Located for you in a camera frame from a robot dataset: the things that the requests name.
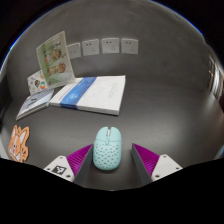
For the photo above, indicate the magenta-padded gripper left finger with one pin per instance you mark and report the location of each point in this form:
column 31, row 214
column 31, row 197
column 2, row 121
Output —
column 58, row 168

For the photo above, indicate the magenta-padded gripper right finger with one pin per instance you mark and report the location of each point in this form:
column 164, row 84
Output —
column 166, row 166

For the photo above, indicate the mint green perforated computer mouse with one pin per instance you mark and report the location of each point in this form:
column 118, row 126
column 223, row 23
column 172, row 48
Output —
column 106, row 150

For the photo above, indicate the orange corgi-shaped mouse pad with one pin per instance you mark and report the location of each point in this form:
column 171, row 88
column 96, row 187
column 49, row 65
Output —
column 18, row 143

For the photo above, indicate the grey patterned book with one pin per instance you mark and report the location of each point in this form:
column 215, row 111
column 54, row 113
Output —
column 35, row 103

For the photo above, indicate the white book with blue stripe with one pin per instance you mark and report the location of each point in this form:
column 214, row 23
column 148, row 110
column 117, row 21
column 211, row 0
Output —
column 96, row 93

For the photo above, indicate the white card with colourful stickers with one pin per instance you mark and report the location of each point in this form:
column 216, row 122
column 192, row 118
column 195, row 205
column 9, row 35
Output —
column 36, row 82

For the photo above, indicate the green standing menu card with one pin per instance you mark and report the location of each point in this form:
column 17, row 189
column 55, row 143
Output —
column 55, row 60

